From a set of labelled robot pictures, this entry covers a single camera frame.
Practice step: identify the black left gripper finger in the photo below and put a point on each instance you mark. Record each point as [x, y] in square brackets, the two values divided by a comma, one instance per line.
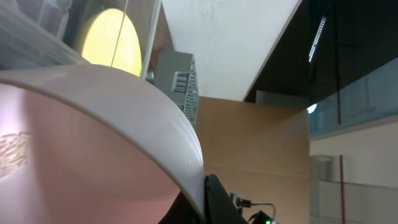
[219, 209]

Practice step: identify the pink white bowl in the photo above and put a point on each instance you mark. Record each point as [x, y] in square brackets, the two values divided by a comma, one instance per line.
[105, 147]

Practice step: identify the grey dishwasher rack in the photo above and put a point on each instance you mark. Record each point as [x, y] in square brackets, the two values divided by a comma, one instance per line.
[176, 76]

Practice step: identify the brown cardboard board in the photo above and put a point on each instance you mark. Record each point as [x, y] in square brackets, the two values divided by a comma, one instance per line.
[260, 152]

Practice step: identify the yellow plate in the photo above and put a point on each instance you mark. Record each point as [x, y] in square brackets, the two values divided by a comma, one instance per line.
[109, 38]

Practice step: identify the clear plastic bin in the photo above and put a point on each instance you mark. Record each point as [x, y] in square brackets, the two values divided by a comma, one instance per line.
[43, 33]

